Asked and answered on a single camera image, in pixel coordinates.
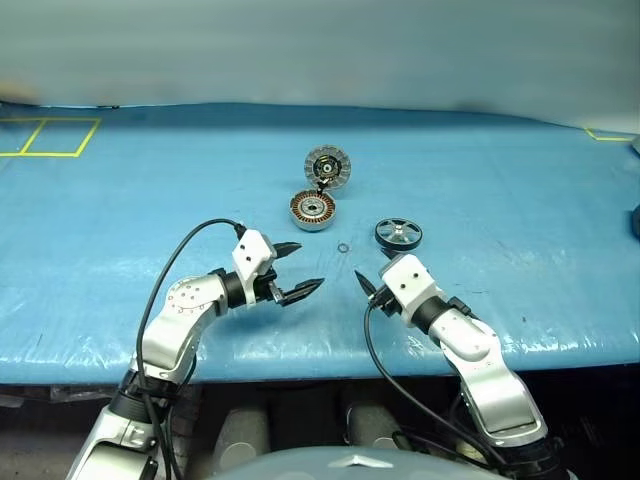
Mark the blue plastic table cover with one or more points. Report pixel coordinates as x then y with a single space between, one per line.
150 200

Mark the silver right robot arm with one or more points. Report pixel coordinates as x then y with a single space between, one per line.
480 380

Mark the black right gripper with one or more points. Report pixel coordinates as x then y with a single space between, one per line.
384 301

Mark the grey robot torso with emblem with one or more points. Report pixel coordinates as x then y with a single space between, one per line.
350 467

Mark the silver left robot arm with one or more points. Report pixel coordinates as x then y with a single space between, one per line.
170 335

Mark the grey rounded shape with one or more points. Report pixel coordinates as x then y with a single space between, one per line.
245 435
372 427

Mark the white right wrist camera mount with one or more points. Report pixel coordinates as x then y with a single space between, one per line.
410 285

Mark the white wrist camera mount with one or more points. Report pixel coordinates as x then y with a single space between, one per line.
250 255
410 285

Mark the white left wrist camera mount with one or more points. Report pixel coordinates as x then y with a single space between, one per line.
250 255

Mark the silver motor housing copper windings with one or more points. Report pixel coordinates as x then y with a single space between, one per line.
312 207

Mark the finned silver motor end cap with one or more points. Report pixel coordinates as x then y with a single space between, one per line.
328 167

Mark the black spoked motor rotor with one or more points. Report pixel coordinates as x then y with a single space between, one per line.
398 231

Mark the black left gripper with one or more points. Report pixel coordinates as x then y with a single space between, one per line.
267 287

